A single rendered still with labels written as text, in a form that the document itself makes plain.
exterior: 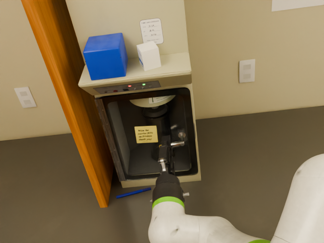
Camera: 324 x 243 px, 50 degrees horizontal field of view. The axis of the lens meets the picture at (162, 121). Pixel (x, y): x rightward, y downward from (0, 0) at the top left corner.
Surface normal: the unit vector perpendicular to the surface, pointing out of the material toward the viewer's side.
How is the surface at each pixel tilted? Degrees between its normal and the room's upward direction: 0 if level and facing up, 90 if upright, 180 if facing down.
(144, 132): 90
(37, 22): 90
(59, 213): 0
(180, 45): 90
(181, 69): 0
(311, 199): 41
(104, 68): 90
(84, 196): 0
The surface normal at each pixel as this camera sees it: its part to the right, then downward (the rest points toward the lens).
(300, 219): -0.72, -0.41
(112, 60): 0.00, 0.62
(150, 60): 0.30, 0.55
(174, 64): -0.14, -0.78
